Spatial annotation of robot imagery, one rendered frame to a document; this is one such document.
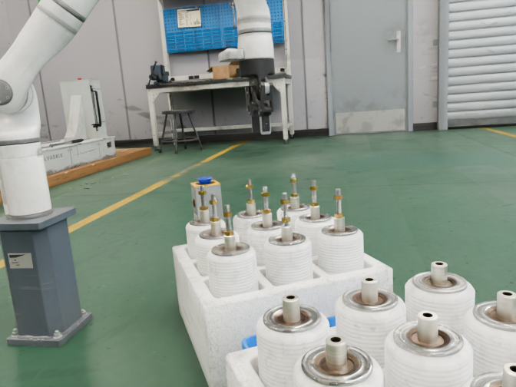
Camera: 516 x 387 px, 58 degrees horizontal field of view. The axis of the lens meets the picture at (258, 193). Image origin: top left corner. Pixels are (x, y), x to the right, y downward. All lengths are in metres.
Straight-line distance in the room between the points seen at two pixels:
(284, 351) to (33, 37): 0.83
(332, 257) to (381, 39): 5.06
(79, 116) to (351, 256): 3.78
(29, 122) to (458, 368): 1.00
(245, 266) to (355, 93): 5.08
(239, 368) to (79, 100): 4.04
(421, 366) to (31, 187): 0.91
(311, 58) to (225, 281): 5.15
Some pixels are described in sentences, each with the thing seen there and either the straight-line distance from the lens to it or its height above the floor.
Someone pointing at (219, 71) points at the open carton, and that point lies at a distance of 5.58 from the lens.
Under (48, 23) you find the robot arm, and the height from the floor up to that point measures 0.72.
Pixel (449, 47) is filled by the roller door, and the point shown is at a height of 0.92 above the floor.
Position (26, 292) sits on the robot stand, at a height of 0.13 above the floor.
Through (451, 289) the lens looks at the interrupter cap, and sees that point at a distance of 0.72.
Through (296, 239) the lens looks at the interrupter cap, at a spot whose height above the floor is 0.25.
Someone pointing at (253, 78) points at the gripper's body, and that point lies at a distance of 1.00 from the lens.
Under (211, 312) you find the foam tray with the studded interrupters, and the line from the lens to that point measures 0.85.
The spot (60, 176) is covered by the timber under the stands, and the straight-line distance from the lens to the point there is 3.77.
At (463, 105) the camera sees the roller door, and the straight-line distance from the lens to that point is 5.96.
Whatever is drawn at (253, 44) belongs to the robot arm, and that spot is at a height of 0.64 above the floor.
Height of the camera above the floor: 0.54
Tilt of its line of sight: 12 degrees down
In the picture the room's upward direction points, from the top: 4 degrees counter-clockwise
